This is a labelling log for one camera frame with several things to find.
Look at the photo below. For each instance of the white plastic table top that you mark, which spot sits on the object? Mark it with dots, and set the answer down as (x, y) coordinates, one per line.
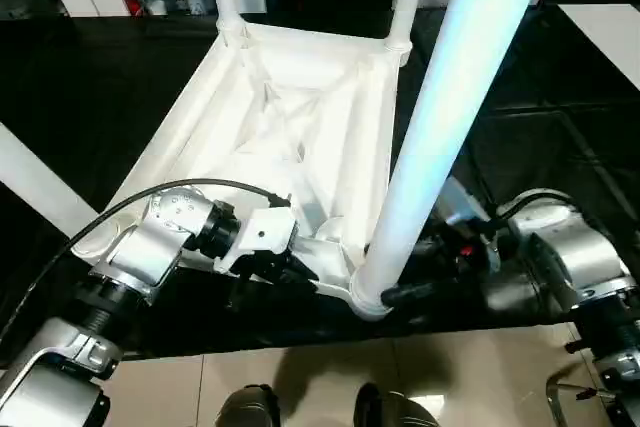
(300, 97)

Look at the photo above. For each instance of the right robot leg dark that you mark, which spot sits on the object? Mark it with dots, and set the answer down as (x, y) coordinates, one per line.
(395, 407)

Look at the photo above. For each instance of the robot leg dark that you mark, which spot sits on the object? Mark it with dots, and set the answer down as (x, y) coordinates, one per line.
(250, 407)
(395, 407)

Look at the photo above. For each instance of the left robot leg dark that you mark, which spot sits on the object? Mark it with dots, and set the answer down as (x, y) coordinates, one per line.
(250, 407)

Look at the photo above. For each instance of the curved metal floor stand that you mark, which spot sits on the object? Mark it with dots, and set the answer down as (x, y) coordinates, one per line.
(557, 397)

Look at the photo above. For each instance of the black work mat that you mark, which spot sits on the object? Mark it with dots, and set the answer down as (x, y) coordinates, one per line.
(100, 97)

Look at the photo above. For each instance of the white flat board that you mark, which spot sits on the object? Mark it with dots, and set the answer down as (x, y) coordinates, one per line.
(605, 42)

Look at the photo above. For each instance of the small white jar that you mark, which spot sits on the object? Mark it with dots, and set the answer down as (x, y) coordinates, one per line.
(195, 2)
(157, 7)

